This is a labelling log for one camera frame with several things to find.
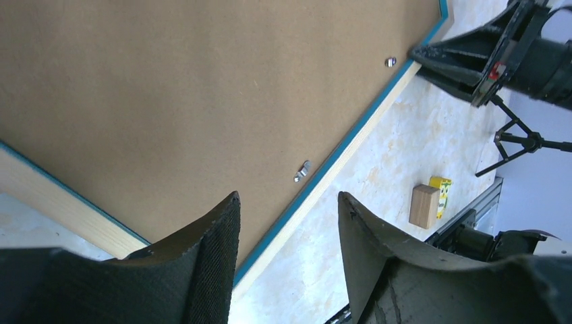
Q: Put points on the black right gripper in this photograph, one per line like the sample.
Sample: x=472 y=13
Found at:
x=507 y=52

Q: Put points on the wooden picture frame blue edges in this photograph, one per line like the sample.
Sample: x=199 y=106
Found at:
x=335 y=165

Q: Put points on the aluminium rail frame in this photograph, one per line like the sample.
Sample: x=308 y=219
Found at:
x=485 y=208

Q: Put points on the small wooden block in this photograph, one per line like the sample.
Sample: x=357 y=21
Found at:
x=424 y=206

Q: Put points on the yellow owl toy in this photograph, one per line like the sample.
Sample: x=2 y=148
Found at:
x=444 y=185

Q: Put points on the black microphone tripod stand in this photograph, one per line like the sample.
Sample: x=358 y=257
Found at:
x=532 y=142

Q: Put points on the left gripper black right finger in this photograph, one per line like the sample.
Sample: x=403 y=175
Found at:
x=392 y=277

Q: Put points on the brown cardboard backing board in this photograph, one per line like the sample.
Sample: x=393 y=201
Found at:
x=201 y=98

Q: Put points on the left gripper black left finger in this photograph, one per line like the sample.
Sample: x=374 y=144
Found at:
x=186 y=277

